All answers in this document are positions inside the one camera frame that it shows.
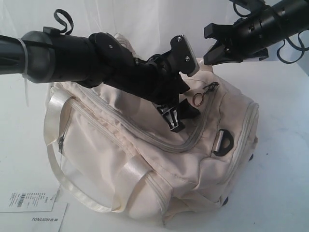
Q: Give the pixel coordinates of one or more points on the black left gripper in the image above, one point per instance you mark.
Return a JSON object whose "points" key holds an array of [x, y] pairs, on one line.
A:
{"points": [[153, 80]]}

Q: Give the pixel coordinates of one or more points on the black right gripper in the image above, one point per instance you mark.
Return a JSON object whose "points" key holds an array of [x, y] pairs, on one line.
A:
{"points": [[248, 40]]}

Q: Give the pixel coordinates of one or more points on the cream satin duffel bag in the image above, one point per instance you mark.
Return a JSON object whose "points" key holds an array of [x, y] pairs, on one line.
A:
{"points": [[114, 152]]}

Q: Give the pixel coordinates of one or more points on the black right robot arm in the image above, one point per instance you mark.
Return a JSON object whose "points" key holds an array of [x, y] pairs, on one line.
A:
{"points": [[286, 18]]}

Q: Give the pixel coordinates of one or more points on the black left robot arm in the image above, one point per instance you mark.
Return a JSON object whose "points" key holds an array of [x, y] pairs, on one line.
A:
{"points": [[49, 56]]}

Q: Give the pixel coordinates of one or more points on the white barcode hang tag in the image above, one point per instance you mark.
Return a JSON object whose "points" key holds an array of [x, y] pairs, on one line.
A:
{"points": [[28, 200]]}

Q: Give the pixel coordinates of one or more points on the white brand hang tag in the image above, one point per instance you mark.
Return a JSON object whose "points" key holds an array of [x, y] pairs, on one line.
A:
{"points": [[42, 221]]}

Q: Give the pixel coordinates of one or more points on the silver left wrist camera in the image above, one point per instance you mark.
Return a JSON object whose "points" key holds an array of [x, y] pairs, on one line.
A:
{"points": [[184, 59]]}

